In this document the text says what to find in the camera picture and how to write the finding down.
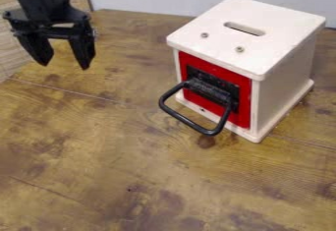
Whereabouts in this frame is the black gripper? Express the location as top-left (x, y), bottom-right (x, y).
top-left (2, 0), bottom-right (96, 70)

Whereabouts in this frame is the red drawer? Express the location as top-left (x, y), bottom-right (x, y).
top-left (178, 51), bottom-right (252, 129)

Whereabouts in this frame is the black metal drawer handle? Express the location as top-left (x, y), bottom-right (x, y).
top-left (157, 65), bottom-right (241, 137)

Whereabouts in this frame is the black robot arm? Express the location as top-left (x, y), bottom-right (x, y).
top-left (2, 0), bottom-right (96, 70)

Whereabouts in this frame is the white wooden box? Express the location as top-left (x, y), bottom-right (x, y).
top-left (165, 0), bottom-right (325, 143)

